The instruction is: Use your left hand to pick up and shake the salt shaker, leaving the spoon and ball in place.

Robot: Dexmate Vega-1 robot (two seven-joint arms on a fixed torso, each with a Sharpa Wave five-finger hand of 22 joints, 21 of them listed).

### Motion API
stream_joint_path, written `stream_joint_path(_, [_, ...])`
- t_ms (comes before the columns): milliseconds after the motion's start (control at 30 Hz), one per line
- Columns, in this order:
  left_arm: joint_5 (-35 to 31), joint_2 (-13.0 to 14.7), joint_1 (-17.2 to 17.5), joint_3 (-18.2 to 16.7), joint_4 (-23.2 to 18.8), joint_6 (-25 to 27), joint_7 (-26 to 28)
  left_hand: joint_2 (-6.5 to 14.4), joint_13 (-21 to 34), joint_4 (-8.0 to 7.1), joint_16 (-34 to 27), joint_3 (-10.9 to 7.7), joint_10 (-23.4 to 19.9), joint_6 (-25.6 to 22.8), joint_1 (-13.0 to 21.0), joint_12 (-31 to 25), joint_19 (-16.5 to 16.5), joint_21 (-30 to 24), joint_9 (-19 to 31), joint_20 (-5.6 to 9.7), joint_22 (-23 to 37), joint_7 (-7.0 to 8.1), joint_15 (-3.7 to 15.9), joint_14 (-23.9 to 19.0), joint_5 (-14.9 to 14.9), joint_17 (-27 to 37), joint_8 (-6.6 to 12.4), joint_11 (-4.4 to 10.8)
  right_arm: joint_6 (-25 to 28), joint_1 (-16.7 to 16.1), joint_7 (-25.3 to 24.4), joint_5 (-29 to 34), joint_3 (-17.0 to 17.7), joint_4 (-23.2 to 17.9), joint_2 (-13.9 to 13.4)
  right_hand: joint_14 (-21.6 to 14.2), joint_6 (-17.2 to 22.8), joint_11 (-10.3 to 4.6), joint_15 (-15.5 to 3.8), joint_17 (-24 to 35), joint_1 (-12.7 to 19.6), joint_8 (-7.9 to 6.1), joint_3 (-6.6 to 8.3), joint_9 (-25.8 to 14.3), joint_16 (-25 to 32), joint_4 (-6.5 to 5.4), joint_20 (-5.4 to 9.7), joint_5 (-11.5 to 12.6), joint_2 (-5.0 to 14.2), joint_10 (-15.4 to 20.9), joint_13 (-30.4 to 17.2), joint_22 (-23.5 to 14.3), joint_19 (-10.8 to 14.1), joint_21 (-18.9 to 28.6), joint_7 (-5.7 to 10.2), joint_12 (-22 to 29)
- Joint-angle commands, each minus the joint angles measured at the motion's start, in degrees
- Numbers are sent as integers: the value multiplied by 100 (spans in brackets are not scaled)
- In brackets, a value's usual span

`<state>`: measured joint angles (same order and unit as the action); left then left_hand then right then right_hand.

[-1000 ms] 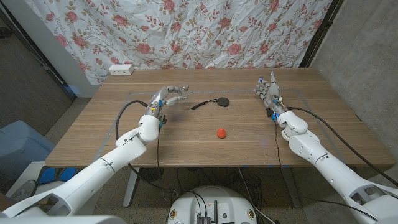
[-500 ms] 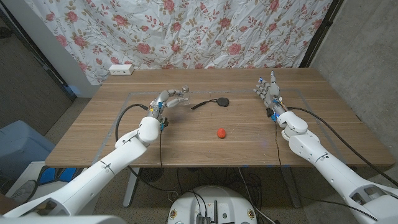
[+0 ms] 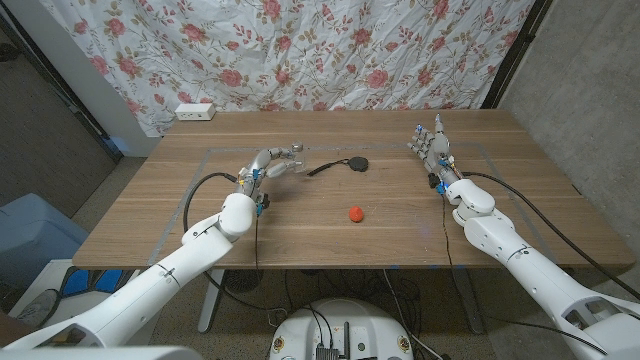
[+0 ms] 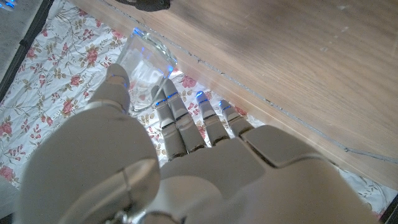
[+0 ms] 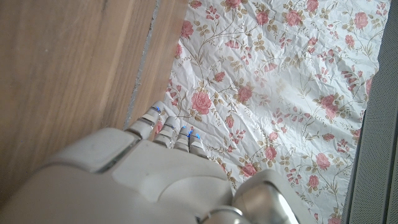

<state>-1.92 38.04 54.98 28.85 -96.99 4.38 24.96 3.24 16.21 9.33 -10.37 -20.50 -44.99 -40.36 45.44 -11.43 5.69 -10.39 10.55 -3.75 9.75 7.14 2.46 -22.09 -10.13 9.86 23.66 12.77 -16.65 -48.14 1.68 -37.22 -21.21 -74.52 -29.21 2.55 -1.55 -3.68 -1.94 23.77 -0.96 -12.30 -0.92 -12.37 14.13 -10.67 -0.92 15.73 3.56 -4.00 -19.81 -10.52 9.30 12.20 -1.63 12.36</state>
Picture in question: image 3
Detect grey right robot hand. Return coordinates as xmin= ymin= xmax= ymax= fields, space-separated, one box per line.
xmin=407 ymin=113 xmax=461 ymax=187

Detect blue and black pad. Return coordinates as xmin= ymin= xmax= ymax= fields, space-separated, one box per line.
xmin=59 ymin=267 xmax=139 ymax=299

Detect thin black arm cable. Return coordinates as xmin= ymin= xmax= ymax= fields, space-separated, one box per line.
xmin=253 ymin=213 xmax=262 ymax=275
xmin=439 ymin=192 xmax=459 ymax=274

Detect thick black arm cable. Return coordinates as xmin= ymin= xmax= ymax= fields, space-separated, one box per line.
xmin=460 ymin=170 xmax=640 ymax=301
xmin=182 ymin=172 xmax=282 ymax=315

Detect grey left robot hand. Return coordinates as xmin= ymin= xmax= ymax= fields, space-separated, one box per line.
xmin=237 ymin=144 xmax=305 ymax=197

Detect grey table leg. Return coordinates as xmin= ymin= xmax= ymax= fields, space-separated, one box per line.
xmin=452 ymin=267 xmax=486 ymax=335

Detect black floor cable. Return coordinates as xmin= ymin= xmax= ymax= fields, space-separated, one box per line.
xmin=478 ymin=312 xmax=610 ymax=357

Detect white power strip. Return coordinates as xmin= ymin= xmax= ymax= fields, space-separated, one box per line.
xmin=174 ymin=102 xmax=217 ymax=122

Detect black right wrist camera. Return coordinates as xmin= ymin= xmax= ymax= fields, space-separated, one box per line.
xmin=428 ymin=172 xmax=448 ymax=196

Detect white floor cable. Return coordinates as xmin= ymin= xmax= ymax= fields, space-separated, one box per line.
xmin=382 ymin=269 xmax=445 ymax=360

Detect clear glass salt shaker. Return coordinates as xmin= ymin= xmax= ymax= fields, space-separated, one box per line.
xmin=288 ymin=141 xmax=307 ymax=174

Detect grey sneaker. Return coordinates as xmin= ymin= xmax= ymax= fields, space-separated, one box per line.
xmin=14 ymin=288 xmax=62 ymax=329

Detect white robot torso base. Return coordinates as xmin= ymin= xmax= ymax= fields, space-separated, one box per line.
xmin=268 ymin=298 xmax=415 ymax=360

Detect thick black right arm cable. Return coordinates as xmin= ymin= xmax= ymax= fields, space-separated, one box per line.
xmin=460 ymin=170 xmax=640 ymax=301

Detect grey tape outline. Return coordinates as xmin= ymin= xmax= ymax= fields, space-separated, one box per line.
xmin=149 ymin=142 xmax=556 ymax=266

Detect black wall frame strip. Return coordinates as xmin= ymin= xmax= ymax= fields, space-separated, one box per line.
xmin=0 ymin=9 xmax=124 ymax=164

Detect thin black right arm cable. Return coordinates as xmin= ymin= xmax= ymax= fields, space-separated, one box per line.
xmin=439 ymin=192 xmax=459 ymax=274

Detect floral print curtain backdrop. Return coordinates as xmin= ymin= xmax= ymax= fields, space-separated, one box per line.
xmin=38 ymin=0 xmax=536 ymax=137

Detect white floor platform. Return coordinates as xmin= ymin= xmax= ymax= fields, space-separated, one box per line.
xmin=9 ymin=258 xmax=171 ymax=346

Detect person's bare leg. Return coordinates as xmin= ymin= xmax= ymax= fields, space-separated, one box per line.
xmin=0 ymin=310 xmax=34 ymax=348

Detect white table leg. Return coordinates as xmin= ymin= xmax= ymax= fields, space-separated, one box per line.
xmin=197 ymin=269 xmax=226 ymax=334

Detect black round floor fan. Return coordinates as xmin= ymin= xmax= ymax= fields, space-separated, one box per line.
xmin=223 ymin=269 xmax=265 ymax=294

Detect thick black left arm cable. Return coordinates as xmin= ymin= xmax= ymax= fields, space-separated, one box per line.
xmin=182 ymin=172 xmax=282 ymax=315

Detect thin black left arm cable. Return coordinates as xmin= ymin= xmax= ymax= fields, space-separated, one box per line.
xmin=253 ymin=213 xmax=262 ymax=275

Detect black backdrop stand pole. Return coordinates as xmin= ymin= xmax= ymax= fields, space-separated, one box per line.
xmin=480 ymin=0 xmax=554 ymax=110

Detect blue plastic bin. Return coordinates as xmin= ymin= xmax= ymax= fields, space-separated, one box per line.
xmin=0 ymin=193 xmax=90 ymax=289

